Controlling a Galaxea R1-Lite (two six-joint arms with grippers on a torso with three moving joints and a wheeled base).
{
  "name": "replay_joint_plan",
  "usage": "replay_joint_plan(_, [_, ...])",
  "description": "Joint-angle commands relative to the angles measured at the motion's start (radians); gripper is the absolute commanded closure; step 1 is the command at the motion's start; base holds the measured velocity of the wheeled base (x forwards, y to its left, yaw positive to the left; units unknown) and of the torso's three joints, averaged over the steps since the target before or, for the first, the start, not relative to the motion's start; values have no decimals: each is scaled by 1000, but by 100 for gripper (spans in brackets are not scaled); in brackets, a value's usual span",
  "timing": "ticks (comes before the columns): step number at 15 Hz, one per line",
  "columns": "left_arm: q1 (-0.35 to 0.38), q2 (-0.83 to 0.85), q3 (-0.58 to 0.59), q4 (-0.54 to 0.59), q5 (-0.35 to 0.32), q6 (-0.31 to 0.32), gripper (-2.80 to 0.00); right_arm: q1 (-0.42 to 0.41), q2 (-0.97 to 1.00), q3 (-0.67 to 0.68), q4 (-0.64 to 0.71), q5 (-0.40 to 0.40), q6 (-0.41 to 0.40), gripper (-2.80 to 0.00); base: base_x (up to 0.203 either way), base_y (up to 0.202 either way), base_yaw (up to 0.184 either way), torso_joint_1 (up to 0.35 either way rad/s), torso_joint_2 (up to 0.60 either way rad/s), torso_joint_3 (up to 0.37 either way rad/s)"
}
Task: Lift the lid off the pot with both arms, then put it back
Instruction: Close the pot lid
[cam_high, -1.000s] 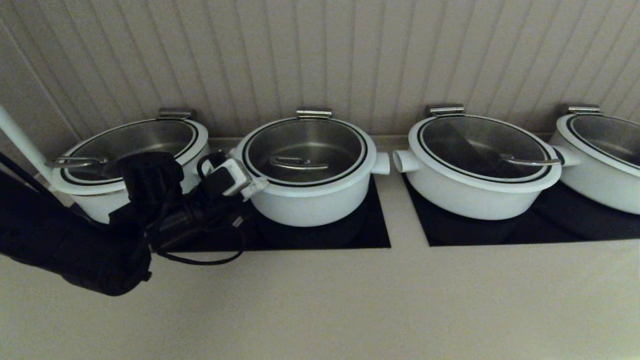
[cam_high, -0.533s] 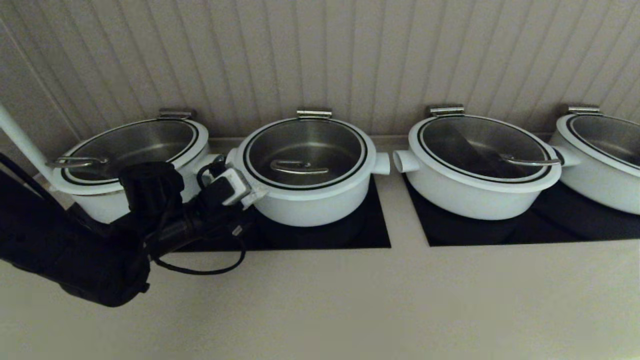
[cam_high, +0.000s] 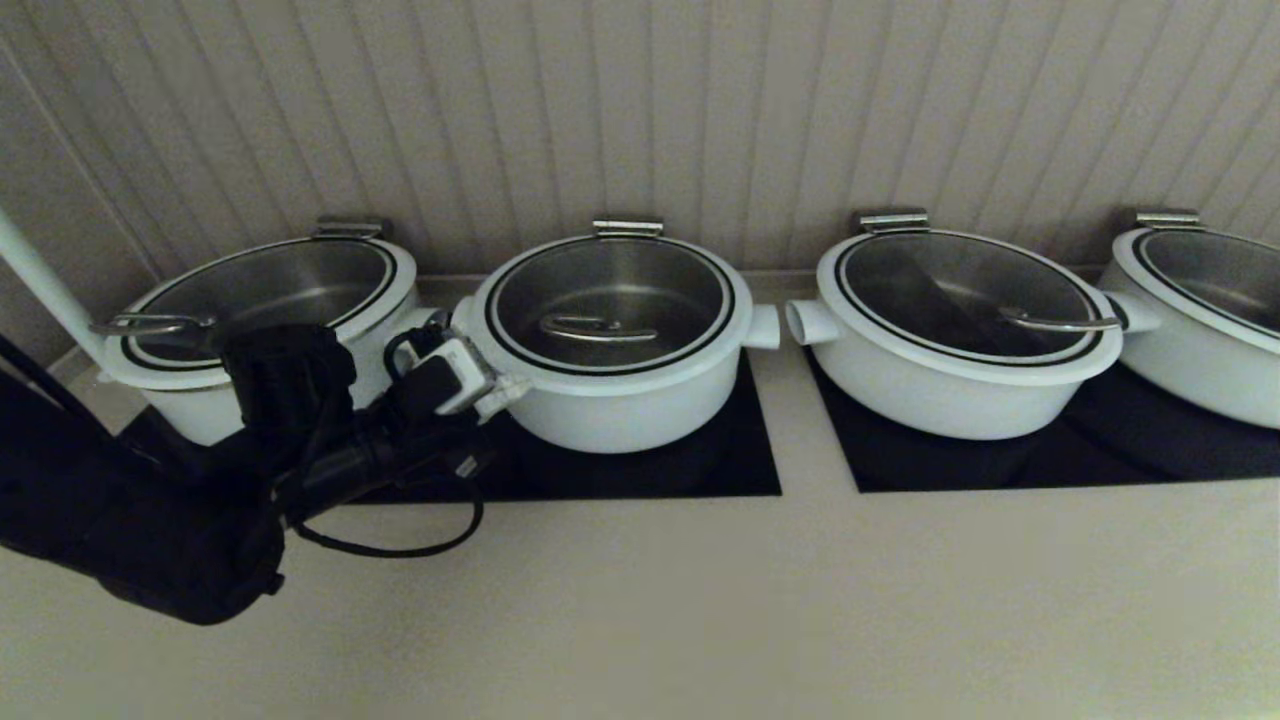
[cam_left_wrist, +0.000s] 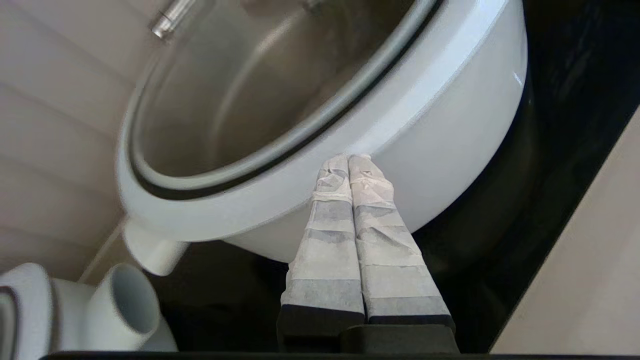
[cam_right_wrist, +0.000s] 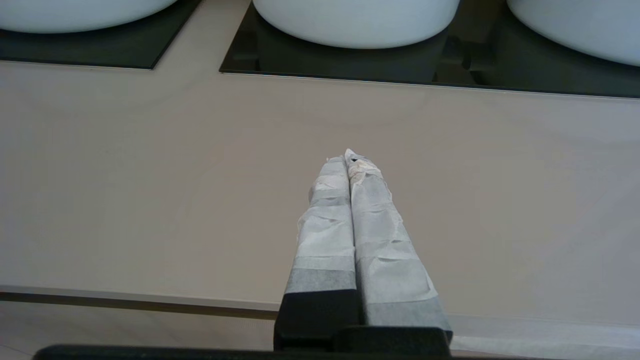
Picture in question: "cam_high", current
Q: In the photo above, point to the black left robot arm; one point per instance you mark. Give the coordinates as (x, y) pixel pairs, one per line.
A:
(150, 520)

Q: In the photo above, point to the deep white pot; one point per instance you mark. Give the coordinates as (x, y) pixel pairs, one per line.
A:
(640, 420)

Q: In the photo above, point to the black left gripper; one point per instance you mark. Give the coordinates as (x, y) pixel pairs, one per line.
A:
(440, 430)

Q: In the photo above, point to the black glass cooktop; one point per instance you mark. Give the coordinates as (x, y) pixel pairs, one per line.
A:
(1100, 460)
(650, 470)

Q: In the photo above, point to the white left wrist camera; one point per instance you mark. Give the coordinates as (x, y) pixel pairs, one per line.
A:
(458, 370)

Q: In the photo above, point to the glass lid with white rim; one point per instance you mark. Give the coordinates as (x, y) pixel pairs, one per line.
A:
(960, 280)
(260, 285)
(1230, 275)

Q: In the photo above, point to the wide white pot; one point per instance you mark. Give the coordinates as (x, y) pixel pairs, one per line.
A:
(930, 405)
(190, 410)
(1200, 380)

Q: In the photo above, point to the white pole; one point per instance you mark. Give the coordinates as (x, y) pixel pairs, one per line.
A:
(40, 270)

